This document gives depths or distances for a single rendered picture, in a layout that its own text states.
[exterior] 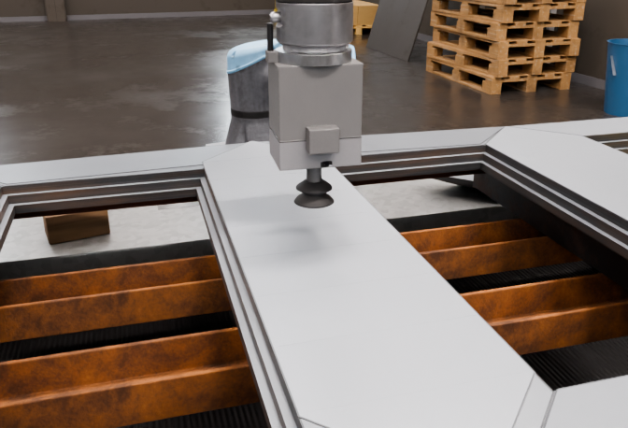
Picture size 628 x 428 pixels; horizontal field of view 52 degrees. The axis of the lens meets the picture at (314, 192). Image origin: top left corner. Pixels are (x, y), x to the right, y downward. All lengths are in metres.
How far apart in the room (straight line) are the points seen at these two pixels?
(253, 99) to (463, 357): 0.92
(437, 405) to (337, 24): 0.35
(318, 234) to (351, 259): 0.07
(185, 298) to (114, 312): 0.09
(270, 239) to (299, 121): 0.14
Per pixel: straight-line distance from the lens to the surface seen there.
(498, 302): 0.90
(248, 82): 1.34
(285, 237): 0.70
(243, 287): 0.63
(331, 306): 0.57
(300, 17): 0.62
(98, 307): 0.90
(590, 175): 0.97
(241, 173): 0.90
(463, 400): 0.48
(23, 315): 0.91
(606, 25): 6.16
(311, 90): 0.63
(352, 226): 0.73
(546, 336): 0.86
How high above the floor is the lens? 1.14
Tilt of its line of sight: 21 degrees down
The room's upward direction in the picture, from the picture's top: straight up
